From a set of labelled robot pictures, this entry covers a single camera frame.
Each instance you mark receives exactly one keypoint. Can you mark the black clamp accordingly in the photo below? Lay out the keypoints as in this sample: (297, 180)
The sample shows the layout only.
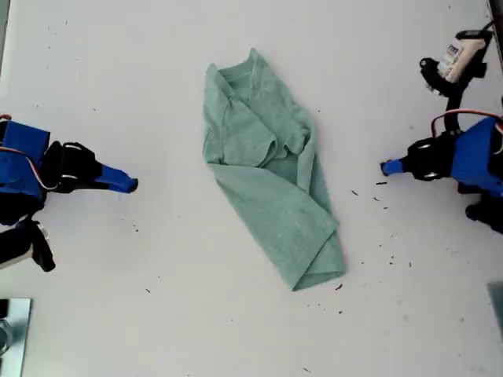
(3, 308)

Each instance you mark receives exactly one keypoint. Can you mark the steel base plate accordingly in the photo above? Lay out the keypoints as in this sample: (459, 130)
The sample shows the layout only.
(21, 334)

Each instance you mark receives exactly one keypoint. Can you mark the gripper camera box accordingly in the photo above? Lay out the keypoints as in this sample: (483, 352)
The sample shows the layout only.
(13, 245)
(460, 59)

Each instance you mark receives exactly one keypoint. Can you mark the green t-shirt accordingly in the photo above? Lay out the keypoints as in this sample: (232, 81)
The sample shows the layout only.
(267, 204)

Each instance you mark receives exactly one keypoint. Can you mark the camera black stalk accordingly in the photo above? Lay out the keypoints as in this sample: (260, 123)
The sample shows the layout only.
(45, 255)
(454, 100)

